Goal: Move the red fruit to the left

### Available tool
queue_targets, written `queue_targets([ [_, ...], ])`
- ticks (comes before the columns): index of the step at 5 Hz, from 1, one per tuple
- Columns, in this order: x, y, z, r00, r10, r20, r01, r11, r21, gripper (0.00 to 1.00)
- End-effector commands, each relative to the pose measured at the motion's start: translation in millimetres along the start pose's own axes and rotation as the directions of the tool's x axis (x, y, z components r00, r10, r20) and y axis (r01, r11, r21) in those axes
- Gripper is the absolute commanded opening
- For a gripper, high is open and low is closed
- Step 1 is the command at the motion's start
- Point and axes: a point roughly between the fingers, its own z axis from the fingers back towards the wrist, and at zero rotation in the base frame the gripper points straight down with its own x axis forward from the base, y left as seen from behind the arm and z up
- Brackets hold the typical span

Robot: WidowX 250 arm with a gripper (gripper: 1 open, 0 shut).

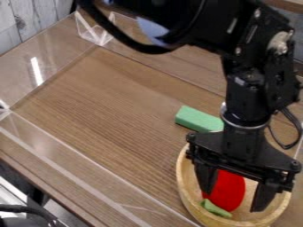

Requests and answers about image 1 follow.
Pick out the black metal bracket bottom left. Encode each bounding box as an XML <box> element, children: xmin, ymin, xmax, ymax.
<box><xmin>27</xmin><ymin>197</ymin><xmax>67</xmax><ymax>227</ymax></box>

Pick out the red plush fruit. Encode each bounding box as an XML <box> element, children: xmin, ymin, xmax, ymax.
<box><xmin>202</xmin><ymin>170</ymin><xmax>246</xmax><ymax>212</ymax></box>

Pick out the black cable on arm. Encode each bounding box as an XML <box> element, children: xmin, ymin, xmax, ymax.
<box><xmin>267</xmin><ymin>106</ymin><xmax>303</xmax><ymax>151</ymax></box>

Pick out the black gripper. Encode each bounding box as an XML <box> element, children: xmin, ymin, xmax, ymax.
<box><xmin>186</xmin><ymin>112</ymin><xmax>302</xmax><ymax>212</ymax></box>

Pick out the black cable bottom left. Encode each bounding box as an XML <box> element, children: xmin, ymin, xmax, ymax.
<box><xmin>0</xmin><ymin>203</ymin><xmax>39</xmax><ymax>227</ymax></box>

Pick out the green foam block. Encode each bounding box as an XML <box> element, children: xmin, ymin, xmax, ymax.
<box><xmin>174</xmin><ymin>106</ymin><xmax>224</xmax><ymax>132</ymax></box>

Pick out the wooden bowl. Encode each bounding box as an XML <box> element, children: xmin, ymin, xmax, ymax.
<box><xmin>176</xmin><ymin>145</ymin><xmax>291</xmax><ymax>227</ymax></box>

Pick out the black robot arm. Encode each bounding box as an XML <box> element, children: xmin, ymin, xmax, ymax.
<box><xmin>76</xmin><ymin>0</ymin><xmax>303</xmax><ymax>212</ymax></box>

